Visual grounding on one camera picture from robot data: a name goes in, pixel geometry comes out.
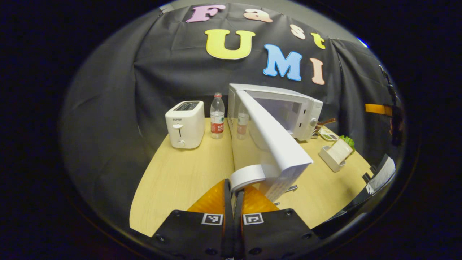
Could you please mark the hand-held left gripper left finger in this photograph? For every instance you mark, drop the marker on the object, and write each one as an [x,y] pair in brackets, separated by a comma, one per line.
[227,202]

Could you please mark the white divided bean dish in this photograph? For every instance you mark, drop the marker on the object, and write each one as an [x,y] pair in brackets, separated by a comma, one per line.
[329,136]

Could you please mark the white rectangular tray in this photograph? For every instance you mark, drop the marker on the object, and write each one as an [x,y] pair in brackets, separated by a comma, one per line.
[330,160]

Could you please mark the sandwich with green lettuce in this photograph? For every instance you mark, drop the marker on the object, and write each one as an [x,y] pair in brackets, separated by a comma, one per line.
[341,150]

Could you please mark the clear plastic water bottle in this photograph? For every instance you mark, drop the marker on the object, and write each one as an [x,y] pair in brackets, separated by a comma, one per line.
[217,122]

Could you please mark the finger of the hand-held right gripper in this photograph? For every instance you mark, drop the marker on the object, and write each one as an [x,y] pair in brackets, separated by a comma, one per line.
[377,109]

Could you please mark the white toaster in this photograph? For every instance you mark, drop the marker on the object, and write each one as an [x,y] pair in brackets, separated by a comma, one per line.
[184,130]

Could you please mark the white microwave oven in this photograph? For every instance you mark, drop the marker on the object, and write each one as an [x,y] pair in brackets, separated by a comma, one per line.
[278,144]

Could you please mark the white sheet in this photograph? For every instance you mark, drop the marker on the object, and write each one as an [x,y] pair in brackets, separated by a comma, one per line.
[382,175]

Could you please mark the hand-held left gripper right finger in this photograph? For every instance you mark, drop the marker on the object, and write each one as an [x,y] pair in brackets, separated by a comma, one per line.
[239,206]

